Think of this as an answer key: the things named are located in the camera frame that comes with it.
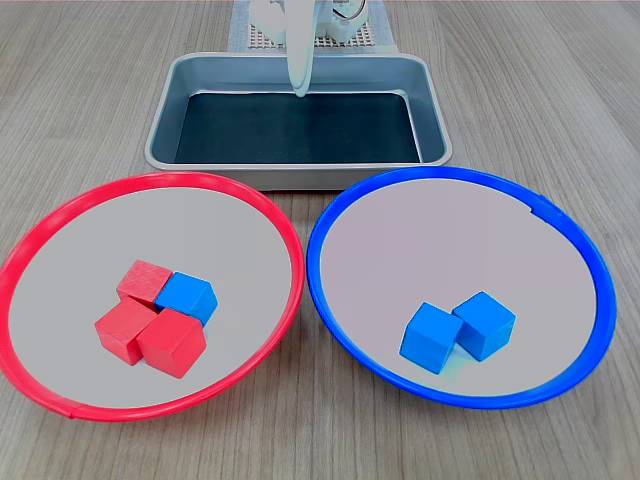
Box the blue cube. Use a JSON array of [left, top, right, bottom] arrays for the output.
[[452, 291, 517, 363], [398, 301, 465, 376], [153, 272, 220, 329]]

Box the black tray mat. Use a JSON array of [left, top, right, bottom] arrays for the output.
[[173, 91, 423, 165]]

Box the steel tray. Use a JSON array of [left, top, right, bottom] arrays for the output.
[[144, 52, 454, 192]]

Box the red-rimmed white plate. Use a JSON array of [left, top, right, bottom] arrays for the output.
[[0, 170, 306, 423]]

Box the blue-rimmed white plate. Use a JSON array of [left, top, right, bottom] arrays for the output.
[[306, 166, 619, 411]]

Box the red cube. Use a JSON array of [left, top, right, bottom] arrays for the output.
[[116, 259, 175, 311], [136, 307, 208, 380], [94, 298, 159, 367]]

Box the pale perforated base plate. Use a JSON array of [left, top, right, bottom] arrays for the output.
[[248, 19, 376, 50]]

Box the red white black cable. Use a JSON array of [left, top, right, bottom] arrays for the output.
[[330, 0, 370, 22]]

